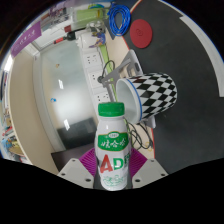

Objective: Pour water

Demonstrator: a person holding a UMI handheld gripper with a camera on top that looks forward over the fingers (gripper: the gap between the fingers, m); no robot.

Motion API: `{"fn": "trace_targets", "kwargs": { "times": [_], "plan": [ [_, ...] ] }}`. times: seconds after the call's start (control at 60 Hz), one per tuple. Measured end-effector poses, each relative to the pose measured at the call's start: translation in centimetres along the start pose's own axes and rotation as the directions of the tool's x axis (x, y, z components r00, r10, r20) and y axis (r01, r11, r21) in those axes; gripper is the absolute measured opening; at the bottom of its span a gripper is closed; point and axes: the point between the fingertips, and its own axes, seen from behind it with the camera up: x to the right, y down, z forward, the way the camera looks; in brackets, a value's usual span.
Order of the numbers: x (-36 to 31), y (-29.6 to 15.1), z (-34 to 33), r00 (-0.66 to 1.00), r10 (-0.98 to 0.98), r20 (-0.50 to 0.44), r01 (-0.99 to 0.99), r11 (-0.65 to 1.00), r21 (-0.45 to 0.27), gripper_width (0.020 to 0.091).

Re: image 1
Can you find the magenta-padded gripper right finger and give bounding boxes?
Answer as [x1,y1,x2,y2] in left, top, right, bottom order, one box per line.
[126,148,168,190]

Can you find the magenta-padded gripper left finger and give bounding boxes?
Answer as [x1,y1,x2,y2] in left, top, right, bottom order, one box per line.
[57,148,100,190]

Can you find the white drink bottle green cap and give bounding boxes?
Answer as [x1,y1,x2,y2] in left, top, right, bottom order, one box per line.
[94,101,132,192]

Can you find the large black desk mat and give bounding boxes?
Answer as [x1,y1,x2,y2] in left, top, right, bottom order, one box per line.
[121,0,224,175]

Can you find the black white checkered mug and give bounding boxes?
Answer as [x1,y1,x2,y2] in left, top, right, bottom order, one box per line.
[115,71,178,125]

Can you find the white round jar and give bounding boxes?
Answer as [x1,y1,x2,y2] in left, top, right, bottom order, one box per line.
[79,33,100,50]

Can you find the ceiling lights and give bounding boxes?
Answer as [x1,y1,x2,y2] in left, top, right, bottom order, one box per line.
[3,54,13,73]

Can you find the flat round red coaster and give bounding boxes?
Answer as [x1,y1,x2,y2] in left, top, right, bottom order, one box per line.
[129,18,154,49]

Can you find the purple hanging banner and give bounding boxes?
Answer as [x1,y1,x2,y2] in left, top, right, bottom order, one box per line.
[10,21,43,59]

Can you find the tall clear green-tinted glass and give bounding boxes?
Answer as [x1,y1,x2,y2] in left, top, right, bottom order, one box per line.
[73,8,110,22]

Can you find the coiled blue cable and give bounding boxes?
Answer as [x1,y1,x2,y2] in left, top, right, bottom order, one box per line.
[107,3,132,37]

